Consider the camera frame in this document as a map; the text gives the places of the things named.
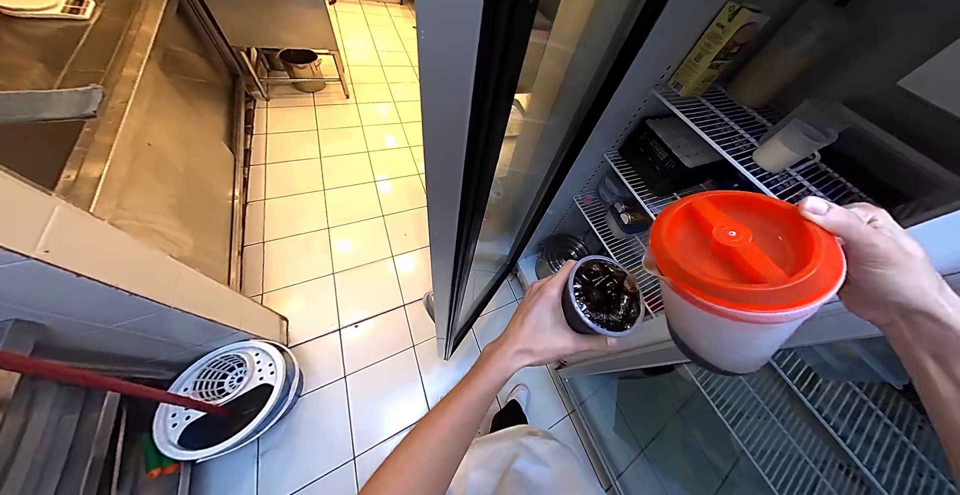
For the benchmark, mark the person's right hand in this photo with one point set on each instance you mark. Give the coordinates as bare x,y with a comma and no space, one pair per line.
885,270

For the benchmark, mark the person's left hand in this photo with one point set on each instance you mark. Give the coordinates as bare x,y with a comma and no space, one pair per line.
536,326

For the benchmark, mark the person's left thumb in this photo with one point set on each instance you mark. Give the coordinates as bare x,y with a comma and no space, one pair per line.
592,343

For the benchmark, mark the person's left fingers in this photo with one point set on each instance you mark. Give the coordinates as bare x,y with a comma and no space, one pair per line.
553,283

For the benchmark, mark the person's right fingers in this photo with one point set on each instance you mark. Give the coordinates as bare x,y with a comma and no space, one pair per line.
879,219

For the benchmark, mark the person's right thumb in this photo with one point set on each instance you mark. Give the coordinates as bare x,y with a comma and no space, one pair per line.
831,218

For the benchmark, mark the cup of dark iced drink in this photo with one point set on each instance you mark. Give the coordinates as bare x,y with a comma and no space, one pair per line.
606,296

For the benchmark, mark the clear pitcher with red lid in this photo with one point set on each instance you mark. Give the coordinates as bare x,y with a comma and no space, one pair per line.
739,277

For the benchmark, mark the person's right forearm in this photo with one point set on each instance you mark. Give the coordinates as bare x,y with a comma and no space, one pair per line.
930,352

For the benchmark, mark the clear plastic measuring cup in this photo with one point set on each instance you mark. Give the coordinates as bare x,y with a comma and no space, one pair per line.
787,142

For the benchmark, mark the person's legs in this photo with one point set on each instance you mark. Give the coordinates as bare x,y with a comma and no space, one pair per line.
510,414

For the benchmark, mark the round clear container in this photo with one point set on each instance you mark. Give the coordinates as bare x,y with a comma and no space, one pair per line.
615,189

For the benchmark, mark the person's body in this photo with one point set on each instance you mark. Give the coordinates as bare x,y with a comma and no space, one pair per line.
525,466

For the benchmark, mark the clear bluish plastic bag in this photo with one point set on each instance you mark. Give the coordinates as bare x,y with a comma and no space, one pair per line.
862,361

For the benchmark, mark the black plastic container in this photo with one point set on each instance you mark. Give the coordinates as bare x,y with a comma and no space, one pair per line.
675,154

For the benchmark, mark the large bottle with black top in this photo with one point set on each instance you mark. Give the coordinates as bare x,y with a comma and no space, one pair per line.
787,52

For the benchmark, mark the refrigerator glass door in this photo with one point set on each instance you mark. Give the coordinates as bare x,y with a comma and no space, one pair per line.
450,105

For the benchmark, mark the yellow green carton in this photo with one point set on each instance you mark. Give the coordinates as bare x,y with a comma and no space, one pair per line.
712,49

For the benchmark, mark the refrigerator cabinet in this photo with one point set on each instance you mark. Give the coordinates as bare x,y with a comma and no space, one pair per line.
652,37

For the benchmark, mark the metal bucket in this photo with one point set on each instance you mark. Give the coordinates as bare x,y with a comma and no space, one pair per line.
303,71

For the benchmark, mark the stainless steel sink table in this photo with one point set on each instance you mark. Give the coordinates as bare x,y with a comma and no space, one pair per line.
270,19

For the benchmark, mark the white mop bucket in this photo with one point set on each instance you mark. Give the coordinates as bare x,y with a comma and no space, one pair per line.
180,412

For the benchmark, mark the stainless steel counter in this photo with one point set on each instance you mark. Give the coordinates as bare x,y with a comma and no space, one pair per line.
165,135

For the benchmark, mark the green orange object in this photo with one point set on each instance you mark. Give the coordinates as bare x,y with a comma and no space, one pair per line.
159,459

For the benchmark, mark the grey slatted metal rack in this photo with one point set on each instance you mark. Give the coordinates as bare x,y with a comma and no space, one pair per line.
56,435

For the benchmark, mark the grey metal bar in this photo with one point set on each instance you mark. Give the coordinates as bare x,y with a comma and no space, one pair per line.
49,104

